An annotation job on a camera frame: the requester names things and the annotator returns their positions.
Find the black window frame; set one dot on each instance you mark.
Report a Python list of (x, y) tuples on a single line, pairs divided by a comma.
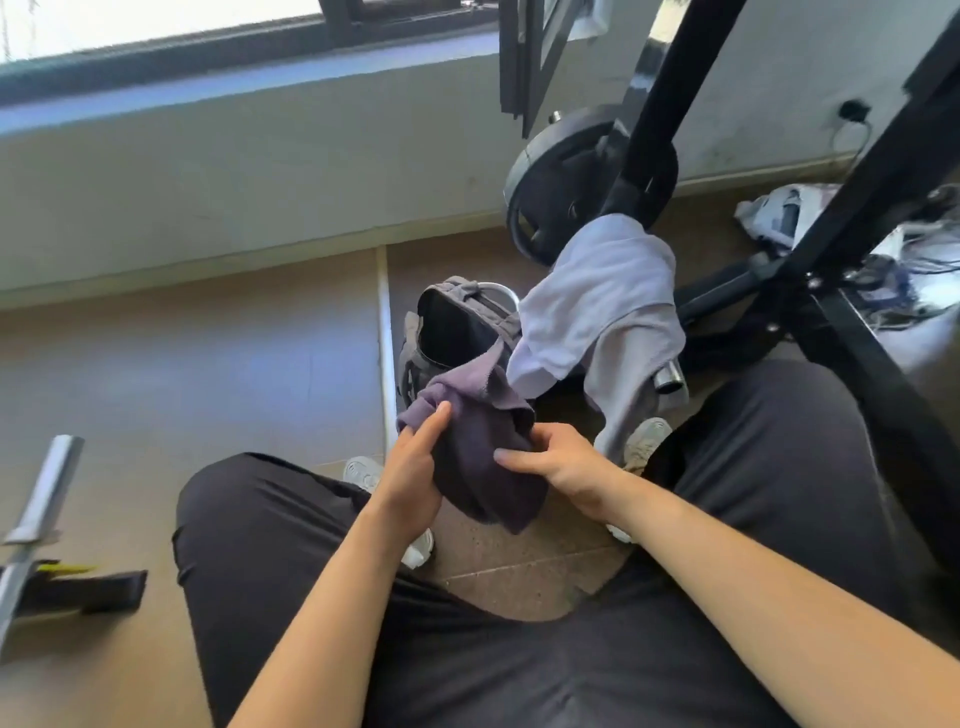
[(225, 46)]

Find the white shoe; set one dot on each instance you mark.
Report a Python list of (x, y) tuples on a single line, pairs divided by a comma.
[(649, 442), (364, 472)]

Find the pale lavender towel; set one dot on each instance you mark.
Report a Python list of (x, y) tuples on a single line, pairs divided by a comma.
[(592, 300)]

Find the black weight plate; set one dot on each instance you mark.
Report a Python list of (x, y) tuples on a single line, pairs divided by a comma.
[(547, 172)]

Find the silver barbell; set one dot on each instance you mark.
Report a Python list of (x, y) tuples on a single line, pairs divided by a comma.
[(52, 480)]

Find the grey towel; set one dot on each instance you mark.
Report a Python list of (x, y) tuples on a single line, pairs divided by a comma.
[(637, 360)]

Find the person's left hand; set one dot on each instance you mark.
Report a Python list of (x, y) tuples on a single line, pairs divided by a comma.
[(412, 487)]

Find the white left shoe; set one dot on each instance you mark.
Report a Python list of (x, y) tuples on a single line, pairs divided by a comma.
[(364, 472)]

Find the silver plate holder bar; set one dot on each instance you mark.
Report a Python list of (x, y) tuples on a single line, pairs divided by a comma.
[(670, 377)]

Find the pale floor divider strip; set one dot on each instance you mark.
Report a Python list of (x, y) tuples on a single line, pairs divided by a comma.
[(386, 337)]

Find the dark purple towel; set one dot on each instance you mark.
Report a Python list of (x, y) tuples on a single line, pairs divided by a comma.
[(472, 465)]

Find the person's right forearm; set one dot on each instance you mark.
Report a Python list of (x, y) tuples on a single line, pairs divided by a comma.
[(765, 600)]

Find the grey backpack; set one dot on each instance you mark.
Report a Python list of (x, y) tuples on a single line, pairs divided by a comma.
[(450, 330)]

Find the person's right hand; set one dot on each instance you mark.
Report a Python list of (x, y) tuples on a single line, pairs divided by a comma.
[(570, 465)]

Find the black weight machine frame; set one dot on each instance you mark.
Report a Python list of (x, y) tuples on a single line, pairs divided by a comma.
[(870, 180)]

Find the white right shoe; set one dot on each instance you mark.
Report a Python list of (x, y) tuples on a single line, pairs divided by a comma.
[(649, 442)]

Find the white printed bag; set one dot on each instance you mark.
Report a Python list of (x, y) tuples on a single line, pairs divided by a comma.
[(780, 217)]

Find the black open window sash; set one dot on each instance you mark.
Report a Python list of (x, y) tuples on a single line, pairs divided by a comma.
[(514, 60)]

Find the person's left forearm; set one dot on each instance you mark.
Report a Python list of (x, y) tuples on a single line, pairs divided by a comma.
[(322, 637)]

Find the yellow black squat rack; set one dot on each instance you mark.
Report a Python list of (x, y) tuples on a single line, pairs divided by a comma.
[(112, 589)]

